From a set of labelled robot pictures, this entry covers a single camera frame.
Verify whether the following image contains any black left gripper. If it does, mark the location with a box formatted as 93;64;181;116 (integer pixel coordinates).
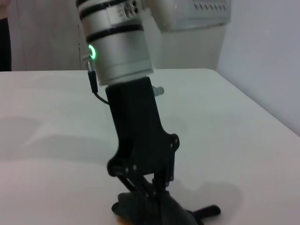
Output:
105;77;181;197

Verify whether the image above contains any dark blue rag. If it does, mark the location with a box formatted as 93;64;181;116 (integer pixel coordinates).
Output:
111;189;221;225

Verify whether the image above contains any beige wooden background panel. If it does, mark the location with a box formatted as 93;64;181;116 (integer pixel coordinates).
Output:
7;0;83;71

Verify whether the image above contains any left arm cable with plug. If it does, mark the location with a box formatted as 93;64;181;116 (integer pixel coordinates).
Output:
81;54;165;105

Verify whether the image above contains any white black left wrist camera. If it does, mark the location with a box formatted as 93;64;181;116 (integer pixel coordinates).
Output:
145;0;233;31

